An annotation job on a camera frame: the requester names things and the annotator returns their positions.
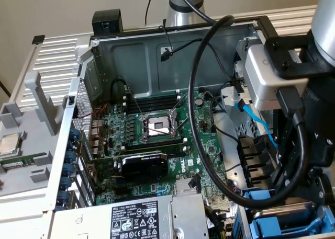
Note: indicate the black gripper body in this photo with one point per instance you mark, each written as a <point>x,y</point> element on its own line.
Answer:
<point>322,124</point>

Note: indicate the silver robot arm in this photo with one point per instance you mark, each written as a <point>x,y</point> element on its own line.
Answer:
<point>183,14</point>

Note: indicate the empty blue disk carrier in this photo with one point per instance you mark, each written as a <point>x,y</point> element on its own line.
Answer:
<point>265,227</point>

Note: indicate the silver drive cage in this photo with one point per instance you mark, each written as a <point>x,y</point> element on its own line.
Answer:
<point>235,97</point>

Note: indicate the hard drive in blue caddy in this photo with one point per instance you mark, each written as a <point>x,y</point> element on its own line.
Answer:
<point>243,223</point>

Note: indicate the round coin battery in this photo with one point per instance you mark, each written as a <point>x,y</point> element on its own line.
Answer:
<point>199,101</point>

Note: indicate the silver heat sink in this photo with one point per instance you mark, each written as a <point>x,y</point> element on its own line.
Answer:
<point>183,188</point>

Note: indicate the black RAM slot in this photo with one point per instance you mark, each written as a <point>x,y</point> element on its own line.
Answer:
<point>172,151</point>
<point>154,107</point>
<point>154,100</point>
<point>154,142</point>

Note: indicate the silver power supply unit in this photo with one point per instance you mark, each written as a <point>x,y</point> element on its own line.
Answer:
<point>183,213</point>

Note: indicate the CPU socket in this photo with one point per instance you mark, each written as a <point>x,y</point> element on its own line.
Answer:
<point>157,126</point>

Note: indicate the green motherboard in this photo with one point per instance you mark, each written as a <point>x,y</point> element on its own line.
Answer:
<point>151,189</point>

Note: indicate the black graphics card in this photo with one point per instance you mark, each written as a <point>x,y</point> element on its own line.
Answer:
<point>141,168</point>

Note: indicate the metal locking lever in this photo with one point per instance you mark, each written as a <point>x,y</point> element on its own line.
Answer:
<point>134,103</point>

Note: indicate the open PC case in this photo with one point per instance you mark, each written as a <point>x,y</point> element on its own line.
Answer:
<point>131,66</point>

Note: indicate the small black box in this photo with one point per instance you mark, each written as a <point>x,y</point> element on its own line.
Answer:
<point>107,22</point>

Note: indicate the grey parts rack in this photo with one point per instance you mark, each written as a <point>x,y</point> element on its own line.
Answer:
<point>31,155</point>

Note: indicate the green RAM stick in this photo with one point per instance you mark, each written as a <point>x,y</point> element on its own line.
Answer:
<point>18,159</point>

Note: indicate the silver CPU chip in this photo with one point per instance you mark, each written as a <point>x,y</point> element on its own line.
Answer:
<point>9,144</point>

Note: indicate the black plastic fan duct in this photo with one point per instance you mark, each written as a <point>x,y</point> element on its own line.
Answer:
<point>251,155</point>

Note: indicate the silver camera box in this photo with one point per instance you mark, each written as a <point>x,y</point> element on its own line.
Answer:
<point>264,79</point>

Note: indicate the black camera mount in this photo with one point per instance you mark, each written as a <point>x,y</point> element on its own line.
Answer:
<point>282,56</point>

